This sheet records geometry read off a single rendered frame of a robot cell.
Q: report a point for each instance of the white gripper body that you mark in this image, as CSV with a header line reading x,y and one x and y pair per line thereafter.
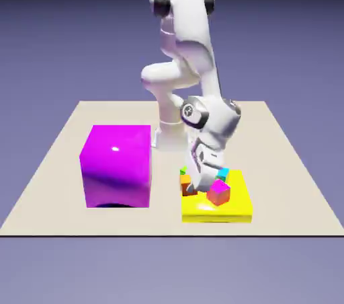
x,y
200,172

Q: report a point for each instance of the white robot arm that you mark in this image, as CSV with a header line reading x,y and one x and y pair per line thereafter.
x,y
192,40

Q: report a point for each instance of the small green cube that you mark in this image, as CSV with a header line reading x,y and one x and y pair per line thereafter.
x,y
183,170

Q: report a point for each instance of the small orange cube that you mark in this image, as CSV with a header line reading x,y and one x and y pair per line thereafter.
x,y
185,180

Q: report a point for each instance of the small cyan cube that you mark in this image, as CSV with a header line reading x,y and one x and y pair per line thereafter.
x,y
223,173

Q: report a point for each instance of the small magenta cube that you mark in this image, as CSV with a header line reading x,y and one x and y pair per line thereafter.
x,y
219,192

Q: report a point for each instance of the large yellow box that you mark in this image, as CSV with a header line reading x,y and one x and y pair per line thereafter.
x,y
236,207

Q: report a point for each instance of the large magenta box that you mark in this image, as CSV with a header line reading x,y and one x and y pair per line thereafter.
x,y
117,164

